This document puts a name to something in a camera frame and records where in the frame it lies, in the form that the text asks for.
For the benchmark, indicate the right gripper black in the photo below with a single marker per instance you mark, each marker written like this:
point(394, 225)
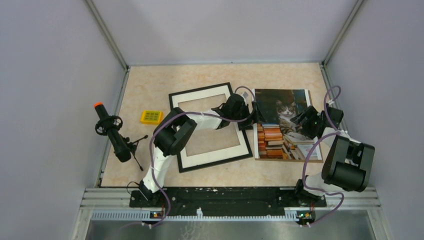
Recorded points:
point(310, 113)

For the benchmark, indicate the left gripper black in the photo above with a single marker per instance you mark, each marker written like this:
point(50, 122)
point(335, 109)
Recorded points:
point(257, 117)

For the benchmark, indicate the cat photo print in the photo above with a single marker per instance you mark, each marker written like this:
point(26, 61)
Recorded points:
point(281, 139)

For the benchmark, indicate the white photo mat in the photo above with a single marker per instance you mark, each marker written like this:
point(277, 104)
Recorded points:
point(215, 159)

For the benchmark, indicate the black picture frame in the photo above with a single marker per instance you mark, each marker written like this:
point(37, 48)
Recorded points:
point(248, 145)

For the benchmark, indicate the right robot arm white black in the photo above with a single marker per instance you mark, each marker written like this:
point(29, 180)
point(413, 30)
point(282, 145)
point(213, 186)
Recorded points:
point(347, 165)

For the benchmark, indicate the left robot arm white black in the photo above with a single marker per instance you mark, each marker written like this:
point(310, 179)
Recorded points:
point(173, 133)

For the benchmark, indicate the yellow small tray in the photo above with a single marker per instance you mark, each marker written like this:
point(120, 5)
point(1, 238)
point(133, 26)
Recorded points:
point(151, 117)

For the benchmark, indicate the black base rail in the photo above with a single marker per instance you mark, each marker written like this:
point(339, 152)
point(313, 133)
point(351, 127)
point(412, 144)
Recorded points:
point(226, 201)

